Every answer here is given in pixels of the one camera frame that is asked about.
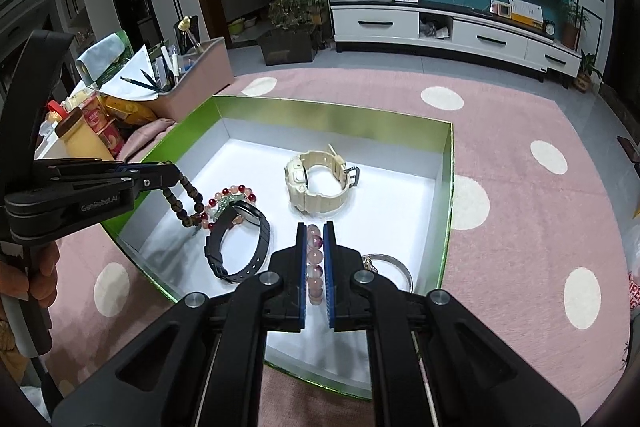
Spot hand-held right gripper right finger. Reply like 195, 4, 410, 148
323, 220, 581, 427

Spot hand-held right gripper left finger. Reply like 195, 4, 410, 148
50, 222, 308, 427

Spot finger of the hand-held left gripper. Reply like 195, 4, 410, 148
35, 158, 176, 182
117, 167, 182, 196

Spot brown bead bracelet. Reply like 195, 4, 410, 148
161, 173, 207, 236

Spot green cardboard box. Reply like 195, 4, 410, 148
100, 94, 455, 400

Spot person's left hand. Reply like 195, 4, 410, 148
0, 239, 62, 309

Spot yellow bottle with brown cap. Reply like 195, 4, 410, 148
54, 111, 116, 160

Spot black wrist watch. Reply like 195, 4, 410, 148
204, 199, 272, 284

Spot yellow snack packet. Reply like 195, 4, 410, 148
102, 94, 156, 126

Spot green jade pendant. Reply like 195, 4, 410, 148
214, 196, 246, 214

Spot silver bangle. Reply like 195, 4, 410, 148
361, 253, 415, 294

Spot black pencils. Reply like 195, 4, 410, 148
120, 69, 161, 92

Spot white paper sheet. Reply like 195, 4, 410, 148
102, 46, 161, 100

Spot cream wrist watch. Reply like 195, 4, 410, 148
285, 143, 362, 214

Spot pink desk organizer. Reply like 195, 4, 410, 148
147, 38, 236, 120

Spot green carton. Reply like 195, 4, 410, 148
97, 29, 134, 88

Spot grey blue cloth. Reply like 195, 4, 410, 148
75, 33, 126, 85

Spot pen with yellow topper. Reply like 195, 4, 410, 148
177, 16, 203, 55

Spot green basin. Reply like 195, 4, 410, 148
227, 18, 258, 38

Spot pink polka dot tablecloth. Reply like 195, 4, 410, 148
30, 74, 636, 427

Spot bushy plant in dark planter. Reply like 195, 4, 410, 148
257, 0, 326, 66

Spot white television cabinet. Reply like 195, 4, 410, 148
330, 0, 583, 82

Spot grey bag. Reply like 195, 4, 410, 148
420, 19, 448, 40

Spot white plastic bag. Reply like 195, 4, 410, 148
625, 227, 640, 308

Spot small potted floor plant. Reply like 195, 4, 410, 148
575, 52, 606, 94

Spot dark brown object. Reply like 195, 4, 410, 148
617, 136, 640, 162

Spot yellow and white box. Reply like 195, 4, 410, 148
508, 0, 544, 29

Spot potted plant in brown pot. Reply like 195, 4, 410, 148
560, 0, 591, 50

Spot red and pink bead bracelet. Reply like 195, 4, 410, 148
202, 184, 259, 231

